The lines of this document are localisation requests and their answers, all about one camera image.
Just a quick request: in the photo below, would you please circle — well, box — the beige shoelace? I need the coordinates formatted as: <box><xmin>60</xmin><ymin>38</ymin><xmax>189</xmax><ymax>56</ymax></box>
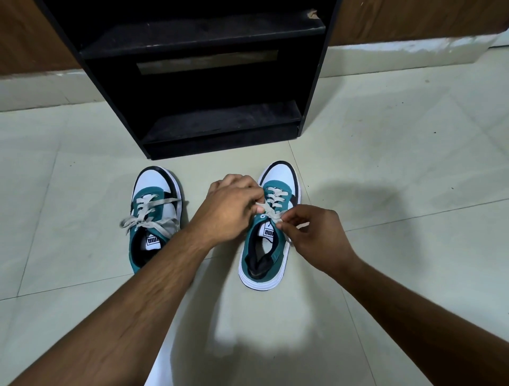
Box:
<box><xmin>120</xmin><ymin>194</ymin><xmax>181</xmax><ymax>239</ymax></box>
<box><xmin>254</xmin><ymin>187</ymin><xmax>293</xmax><ymax>225</ymax></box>

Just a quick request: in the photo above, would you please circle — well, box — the person's right forearm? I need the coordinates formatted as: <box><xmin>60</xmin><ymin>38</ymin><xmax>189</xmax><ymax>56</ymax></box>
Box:
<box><xmin>336</xmin><ymin>258</ymin><xmax>509</xmax><ymax>386</ymax></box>

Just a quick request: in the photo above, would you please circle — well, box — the person's left forearm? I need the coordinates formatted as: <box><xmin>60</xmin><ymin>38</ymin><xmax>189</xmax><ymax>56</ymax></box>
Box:
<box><xmin>8</xmin><ymin>229</ymin><xmax>213</xmax><ymax>386</ymax></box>

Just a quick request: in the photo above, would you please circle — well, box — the person's left hand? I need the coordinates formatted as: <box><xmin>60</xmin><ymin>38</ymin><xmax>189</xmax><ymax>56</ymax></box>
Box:
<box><xmin>187</xmin><ymin>174</ymin><xmax>266</xmax><ymax>250</ymax></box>

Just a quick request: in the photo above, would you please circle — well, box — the black wooden shoe rack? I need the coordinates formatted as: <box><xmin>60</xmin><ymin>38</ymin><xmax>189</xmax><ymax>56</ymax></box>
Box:
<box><xmin>35</xmin><ymin>0</ymin><xmax>342</xmax><ymax>160</ymax></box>

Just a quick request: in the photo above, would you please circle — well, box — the person's right hand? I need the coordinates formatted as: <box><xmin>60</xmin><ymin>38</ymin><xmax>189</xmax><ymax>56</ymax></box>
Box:
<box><xmin>275</xmin><ymin>204</ymin><xmax>360</xmax><ymax>281</ymax></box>

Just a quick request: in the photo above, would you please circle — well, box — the teal and white sneaker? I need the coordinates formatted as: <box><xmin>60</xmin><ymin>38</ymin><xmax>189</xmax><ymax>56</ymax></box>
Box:
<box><xmin>120</xmin><ymin>166</ymin><xmax>183</xmax><ymax>274</ymax></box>
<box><xmin>238</xmin><ymin>161</ymin><xmax>301</xmax><ymax>292</ymax></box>

